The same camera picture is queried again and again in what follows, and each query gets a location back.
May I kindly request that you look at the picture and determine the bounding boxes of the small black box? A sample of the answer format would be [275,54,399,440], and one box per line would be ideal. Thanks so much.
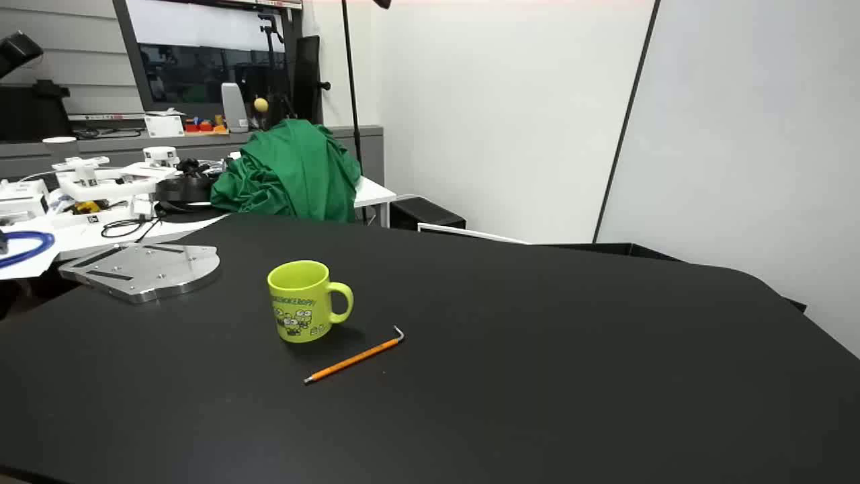
[391,194,472,233]

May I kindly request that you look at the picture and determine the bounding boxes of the white edged black board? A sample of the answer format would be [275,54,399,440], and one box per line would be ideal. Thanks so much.
[414,220,532,246]

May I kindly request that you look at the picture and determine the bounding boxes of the white side desk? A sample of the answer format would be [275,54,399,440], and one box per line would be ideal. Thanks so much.
[0,151,402,281]

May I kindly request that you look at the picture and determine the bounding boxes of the yellow green printed mug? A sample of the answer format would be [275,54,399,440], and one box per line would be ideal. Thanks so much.
[265,259,357,347]

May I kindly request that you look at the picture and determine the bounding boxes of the crumpled green cloth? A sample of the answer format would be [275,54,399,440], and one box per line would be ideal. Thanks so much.
[208,116,365,225]

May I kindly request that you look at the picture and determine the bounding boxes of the thin black stand pole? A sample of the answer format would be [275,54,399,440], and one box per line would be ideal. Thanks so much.
[337,0,365,168]

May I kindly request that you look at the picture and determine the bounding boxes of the small white speaker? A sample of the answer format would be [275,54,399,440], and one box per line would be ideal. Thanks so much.
[219,80,254,136]

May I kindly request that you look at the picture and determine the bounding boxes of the silver metal mounting plate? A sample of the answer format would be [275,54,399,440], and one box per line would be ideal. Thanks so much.
[56,238,223,306]

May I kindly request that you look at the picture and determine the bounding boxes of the black framed monitor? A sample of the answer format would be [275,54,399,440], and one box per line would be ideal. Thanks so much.
[110,0,306,124]

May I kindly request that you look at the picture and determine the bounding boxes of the grey counter cabinet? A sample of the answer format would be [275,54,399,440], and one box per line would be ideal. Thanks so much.
[0,124,387,186]

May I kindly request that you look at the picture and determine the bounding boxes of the white plastic printed parts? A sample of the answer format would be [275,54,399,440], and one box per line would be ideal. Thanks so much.
[48,144,183,220]

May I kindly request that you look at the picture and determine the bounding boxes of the black bag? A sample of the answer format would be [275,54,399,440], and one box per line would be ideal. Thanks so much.
[0,78,77,142]

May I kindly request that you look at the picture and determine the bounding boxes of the thin black wall strip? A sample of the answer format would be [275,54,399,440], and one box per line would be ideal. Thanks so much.
[593,0,665,246]

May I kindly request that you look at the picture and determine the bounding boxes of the black strap bundle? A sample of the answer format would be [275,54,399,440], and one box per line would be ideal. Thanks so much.
[154,159,220,224]

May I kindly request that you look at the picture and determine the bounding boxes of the black desk cable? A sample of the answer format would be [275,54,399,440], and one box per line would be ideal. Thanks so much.
[99,211,163,242]

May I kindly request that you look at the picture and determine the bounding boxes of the blue cable loop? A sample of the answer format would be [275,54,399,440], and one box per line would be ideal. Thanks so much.
[0,229,60,271]

